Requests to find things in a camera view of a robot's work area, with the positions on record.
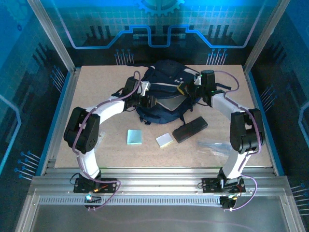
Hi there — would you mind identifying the navy blue backpack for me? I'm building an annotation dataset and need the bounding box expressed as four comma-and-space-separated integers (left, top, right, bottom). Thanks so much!
112, 59, 231, 125

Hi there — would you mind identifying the white sticky note pad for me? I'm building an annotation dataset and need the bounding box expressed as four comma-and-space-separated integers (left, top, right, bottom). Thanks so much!
156, 132, 174, 148

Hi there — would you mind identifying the black pencil case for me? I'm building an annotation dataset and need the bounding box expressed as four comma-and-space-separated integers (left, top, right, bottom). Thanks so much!
172, 116, 209, 144

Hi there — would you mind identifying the clear plastic bag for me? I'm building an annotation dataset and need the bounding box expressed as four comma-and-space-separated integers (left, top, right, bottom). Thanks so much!
196, 139, 232, 158

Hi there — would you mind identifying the light blue sticky note pad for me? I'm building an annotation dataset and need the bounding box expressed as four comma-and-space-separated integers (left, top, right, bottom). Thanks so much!
127, 129, 143, 145

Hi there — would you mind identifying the grey metal panel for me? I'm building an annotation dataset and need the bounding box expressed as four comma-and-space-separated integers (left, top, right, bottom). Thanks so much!
14, 193, 305, 232

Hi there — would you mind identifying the black controller board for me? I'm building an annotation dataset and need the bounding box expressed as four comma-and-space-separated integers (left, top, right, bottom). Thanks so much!
84, 194, 102, 210
220, 195, 239, 211

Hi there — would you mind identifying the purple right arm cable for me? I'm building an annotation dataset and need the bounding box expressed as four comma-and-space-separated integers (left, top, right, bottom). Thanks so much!
213, 70, 263, 212

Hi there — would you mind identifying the aluminium frame post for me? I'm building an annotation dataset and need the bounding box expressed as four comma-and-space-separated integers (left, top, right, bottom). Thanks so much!
243, 0, 290, 73
26, 0, 77, 73

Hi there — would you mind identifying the aluminium frame rail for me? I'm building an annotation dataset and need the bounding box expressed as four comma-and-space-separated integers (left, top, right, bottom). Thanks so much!
28, 166, 294, 206

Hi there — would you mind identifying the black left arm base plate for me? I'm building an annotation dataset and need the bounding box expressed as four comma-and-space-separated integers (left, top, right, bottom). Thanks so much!
73, 177, 118, 194

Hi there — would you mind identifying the slotted cable duct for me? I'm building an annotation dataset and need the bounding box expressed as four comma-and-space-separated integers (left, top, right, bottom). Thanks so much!
38, 196, 223, 206

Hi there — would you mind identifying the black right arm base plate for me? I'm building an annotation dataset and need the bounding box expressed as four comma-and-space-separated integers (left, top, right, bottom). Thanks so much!
201, 177, 246, 194

